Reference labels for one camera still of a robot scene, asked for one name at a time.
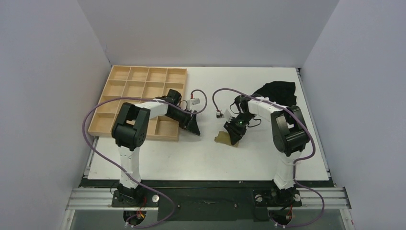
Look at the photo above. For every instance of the wooden compartment tray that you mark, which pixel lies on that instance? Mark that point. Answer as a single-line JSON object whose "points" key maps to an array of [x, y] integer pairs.
{"points": [[133, 84]]}

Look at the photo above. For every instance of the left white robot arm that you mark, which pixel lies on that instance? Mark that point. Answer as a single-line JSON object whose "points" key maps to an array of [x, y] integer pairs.
{"points": [[130, 132]]}

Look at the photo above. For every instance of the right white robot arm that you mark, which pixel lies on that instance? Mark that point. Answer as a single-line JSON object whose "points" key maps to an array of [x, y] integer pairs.
{"points": [[288, 136]]}

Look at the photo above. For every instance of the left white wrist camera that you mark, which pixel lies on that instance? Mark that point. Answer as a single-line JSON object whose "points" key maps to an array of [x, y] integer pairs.
{"points": [[193, 101]]}

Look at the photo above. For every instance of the black underwear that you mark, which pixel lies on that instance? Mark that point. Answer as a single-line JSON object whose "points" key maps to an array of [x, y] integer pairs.
{"points": [[281, 92]]}

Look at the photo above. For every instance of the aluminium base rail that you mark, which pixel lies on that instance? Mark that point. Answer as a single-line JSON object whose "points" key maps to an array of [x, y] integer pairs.
{"points": [[206, 205]]}

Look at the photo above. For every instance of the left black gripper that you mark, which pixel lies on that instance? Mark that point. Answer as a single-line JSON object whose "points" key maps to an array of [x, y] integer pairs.
{"points": [[192, 126]]}

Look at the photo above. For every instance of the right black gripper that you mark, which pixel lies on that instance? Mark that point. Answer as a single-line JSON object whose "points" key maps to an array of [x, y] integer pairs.
{"points": [[232, 128]]}

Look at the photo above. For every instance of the olive and cream underwear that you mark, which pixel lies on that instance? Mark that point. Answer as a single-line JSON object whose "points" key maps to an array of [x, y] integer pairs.
{"points": [[224, 138]]}

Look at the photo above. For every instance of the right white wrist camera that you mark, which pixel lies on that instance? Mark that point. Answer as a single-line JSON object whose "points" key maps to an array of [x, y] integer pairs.
{"points": [[224, 114]]}

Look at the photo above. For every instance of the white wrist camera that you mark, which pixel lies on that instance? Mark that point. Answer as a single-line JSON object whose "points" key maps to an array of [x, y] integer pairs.
{"points": [[224, 114], [193, 101]]}

